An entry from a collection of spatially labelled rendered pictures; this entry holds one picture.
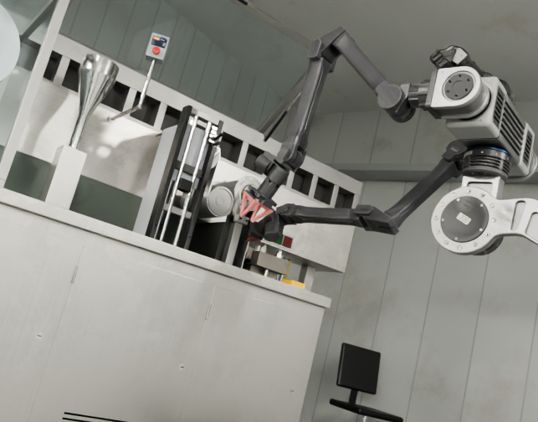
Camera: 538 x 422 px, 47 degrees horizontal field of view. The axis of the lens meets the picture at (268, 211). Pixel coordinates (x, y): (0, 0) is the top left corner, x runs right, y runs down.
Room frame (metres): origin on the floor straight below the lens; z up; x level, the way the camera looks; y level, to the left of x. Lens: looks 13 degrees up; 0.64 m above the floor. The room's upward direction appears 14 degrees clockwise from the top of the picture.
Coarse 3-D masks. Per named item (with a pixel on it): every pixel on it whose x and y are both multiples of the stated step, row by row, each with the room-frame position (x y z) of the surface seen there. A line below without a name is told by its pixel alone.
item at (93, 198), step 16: (16, 160) 2.35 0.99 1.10; (32, 160) 2.38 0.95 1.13; (16, 176) 2.36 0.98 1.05; (32, 176) 2.39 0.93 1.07; (80, 176) 2.48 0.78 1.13; (16, 192) 2.37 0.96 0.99; (32, 192) 2.40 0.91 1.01; (80, 192) 2.49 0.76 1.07; (96, 192) 2.53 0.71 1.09; (112, 192) 2.56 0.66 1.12; (80, 208) 2.51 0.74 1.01; (96, 208) 2.54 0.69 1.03; (112, 208) 2.58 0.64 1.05; (128, 208) 2.61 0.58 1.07; (128, 224) 2.62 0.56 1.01; (176, 224) 2.74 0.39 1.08
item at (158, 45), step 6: (156, 36) 2.24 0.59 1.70; (162, 36) 2.24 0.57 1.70; (150, 42) 2.24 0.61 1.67; (156, 42) 2.24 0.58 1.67; (162, 42) 2.24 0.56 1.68; (168, 42) 2.25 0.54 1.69; (150, 48) 2.24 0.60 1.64; (156, 48) 2.22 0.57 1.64; (162, 48) 2.24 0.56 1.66; (150, 54) 2.24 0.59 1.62; (156, 54) 2.24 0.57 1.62; (162, 54) 2.24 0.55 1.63; (150, 60) 2.28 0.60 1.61; (156, 60) 2.26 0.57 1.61; (162, 60) 2.25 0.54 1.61
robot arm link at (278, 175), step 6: (276, 162) 1.97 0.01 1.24; (270, 168) 1.97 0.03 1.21; (276, 168) 1.93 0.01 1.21; (282, 168) 1.93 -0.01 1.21; (270, 174) 1.94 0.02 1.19; (276, 174) 1.93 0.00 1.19; (282, 174) 1.93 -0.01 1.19; (288, 174) 1.94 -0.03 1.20; (276, 180) 1.94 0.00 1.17; (282, 180) 1.95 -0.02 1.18
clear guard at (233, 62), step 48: (96, 0) 2.27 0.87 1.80; (144, 0) 2.29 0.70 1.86; (192, 0) 2.32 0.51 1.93; (96, 48) 2.45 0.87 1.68; (144, 48) 2.47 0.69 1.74; (192, 48) 2.50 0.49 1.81; (240, 48) 2.53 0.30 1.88; (288, 48) 2.56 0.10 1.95; (192, 96) 2.71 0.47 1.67; (240, 96) 2.74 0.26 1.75
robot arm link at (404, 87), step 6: (402, 84) 1.67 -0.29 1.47; (408, 84) 1.66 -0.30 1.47; (402, 90) 1.67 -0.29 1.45; (402, 102) 1.66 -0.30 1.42; (408, 102) 1.69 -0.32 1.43; (396, 108) 1.67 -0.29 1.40; (402, 108) 1.68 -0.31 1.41; (408, 108) 1.70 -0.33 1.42; (390, 114) 1.71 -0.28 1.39; (396, 114) 1.70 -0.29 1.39; (402, 114) 1.70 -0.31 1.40; (402, 120) 1.71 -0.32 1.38
